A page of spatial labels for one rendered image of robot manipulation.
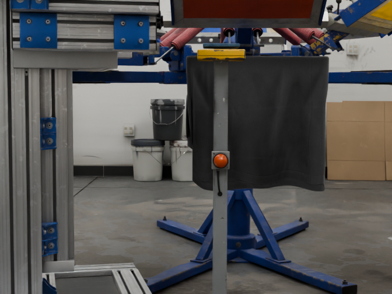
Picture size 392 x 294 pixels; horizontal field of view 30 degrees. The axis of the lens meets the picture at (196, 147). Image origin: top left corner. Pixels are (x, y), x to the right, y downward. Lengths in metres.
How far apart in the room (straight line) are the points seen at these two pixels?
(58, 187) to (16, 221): 0.15
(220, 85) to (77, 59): 0.39
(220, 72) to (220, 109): 0.10
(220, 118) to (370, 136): 5.06
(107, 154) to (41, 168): 4.97
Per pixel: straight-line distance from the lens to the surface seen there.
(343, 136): 6.98
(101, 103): 7.01
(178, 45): 3.40
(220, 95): 2.02
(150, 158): 6.62
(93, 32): 1.87
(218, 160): 1.99
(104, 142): 7.03
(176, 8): 2.95
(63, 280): 2.52
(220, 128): 2.02
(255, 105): 2.31
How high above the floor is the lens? 0.85
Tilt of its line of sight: 5 degrees down
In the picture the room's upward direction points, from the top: straight up
